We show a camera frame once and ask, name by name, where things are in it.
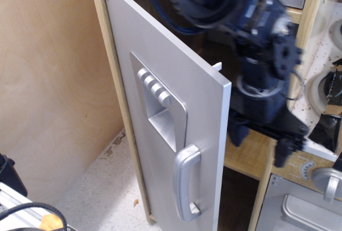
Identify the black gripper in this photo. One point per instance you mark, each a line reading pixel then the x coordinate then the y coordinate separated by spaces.
pixel 270 117

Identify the grey toy fridge door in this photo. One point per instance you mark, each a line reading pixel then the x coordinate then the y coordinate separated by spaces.
pixel 178 105

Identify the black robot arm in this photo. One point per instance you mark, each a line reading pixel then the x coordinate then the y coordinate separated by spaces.
pixel 264 41

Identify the grey oven door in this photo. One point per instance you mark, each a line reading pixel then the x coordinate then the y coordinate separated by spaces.
pixel 290 206

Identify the grey oven knob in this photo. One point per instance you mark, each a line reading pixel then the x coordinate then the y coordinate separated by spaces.
pixel 327 181

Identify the white speckled toy sink counter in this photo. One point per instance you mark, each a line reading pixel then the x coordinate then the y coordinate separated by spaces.
pixel 314 36

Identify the orange tape piece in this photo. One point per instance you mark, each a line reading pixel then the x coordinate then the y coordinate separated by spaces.
pixel 52 222

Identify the black box at left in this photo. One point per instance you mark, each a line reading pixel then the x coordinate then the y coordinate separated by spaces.
pixel 10 177

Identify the aluminium rail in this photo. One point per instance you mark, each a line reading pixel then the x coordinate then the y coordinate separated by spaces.
pixel 28 218

